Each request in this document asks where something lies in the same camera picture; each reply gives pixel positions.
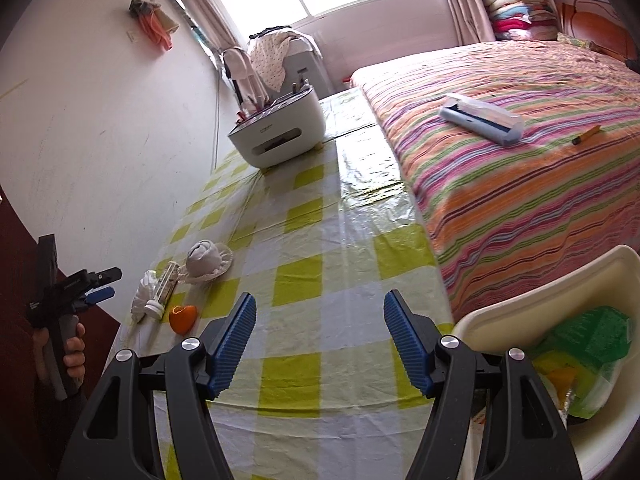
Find person's left hand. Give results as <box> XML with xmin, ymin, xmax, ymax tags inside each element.
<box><xmin>32</xmin><ymin>322</ymin><xmax>87</xmax><ymax>395</ymax></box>

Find orange peel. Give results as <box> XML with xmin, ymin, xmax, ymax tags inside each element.
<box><xmin>168</xmin><ymin>305</ymin><xmax>197</xmax><ymax>335</ymax></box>

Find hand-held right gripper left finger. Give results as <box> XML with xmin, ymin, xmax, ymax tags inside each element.
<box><xmin>56</xmin><ymin>291</ymin><xmax>258</xmax><ymax>480</ymax></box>

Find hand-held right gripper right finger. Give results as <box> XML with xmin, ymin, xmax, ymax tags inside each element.
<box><xmin>382</xmin><ymin>289</ymin><xmax>583</xmax><ymax>480</ymax></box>

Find white labelled bottle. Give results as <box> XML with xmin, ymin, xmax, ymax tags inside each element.
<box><xmin>145</xmin><ymin>261</ymin><xmax>181</xmax><ymax>322</ymax></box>

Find bed with striped sheet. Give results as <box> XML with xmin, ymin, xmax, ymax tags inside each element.
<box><xmin>348</xmin><ymin>40</ymin><xmax>640</xmax><ymax>321</ymax></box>

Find hanging orange cloths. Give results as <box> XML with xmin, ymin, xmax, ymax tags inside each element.
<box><xmin>128</xmin><ymin>0</ymin><xmax>179</xmax><ymax>53</ymax></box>

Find brown pen on bed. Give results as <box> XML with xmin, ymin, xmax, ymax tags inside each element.
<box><xmin>572</xmin><ymin>125</ymin><xmax>602</xmax><ymax>146</ymax></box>

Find bunch of pens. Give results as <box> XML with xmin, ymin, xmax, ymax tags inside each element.
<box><xmin>235</xmin><ymin>77</ymin><xmax>313</xmax><ymax>123</ymax></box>

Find crumpled white plastic bag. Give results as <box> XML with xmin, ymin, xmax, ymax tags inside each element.
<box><xmin>131</xmin><ymin>270</ymin><xmax>160</xmax><ymax>323</ymax></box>

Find yellow checkered tablecloth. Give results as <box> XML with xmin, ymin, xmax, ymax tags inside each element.
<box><xmin>102</xmin><ymin>87</ymin><xmax>456</xmax><ymax>480</ymax></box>

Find blue white roller case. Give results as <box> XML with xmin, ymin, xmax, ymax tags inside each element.
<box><xmin>439</xmin><ymin>92</ymin><xmax>526</xmax><ymax>147</ymax></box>

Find spotted white cloth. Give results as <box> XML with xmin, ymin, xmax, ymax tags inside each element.
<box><xmin>248</xmin><ymin>27</ymin><xmax>303</xmax><ymax>93</ymax></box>

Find white desktop organizer box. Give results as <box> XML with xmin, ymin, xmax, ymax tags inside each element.
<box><xmin>227</xmin><ymin>86</ymin><xmax>327</xmax><ymax>170</ymax></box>

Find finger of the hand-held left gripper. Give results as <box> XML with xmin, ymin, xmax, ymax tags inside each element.
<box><xmin>89</xmin><ymin>267</ymin><xmax>124</xmax><ymax>286</ymax></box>
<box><xmin>75</xmin><ymin>287</ymin><xmax>116</xmax><ymax>309</ymax></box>

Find pink curtain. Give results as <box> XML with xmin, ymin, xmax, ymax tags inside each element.
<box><xmin>435</xmin><ymin>0</ymin><xmax>496</xmax><ymax>46</ymax></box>
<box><xmin>165</xmin><ymin>0</ymin><xmax>241</xmax><ymax>61</ymax></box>

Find cream trash bin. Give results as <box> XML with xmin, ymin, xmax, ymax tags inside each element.
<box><xmin>451</xmin><ymin>244</ymin><xmax>640</xmax><ymax>480</ymax></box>

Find white fabric cap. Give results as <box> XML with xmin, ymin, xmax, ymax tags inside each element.
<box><xmin>184</xmin><ymin>241</ymin><xmax>235</xmax><ymax>285</ymax></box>

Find green plastic bag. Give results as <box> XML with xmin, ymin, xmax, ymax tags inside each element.
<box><xmin>532</xmin><ymin>306</ymin><xmax>632</xmax><ymax>418</ymax></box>

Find gold foil snack wrapper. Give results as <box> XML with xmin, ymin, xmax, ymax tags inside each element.
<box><xmin>542</xmin><ymin>366</ymin><xmax>581</xmax><ymax>426</ymax></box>

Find stack of folded quilts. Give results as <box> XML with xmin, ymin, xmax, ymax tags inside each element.
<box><xmin>472</xmin><ymin>0</ymin><xmax>558</xmax><ymax>42</ymax></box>

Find orange wooden headboard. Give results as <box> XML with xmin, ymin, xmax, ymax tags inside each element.
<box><xmin>552</xmin><ymin>0</ymin><xmax>640</xmax><ymax>61</ymax></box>

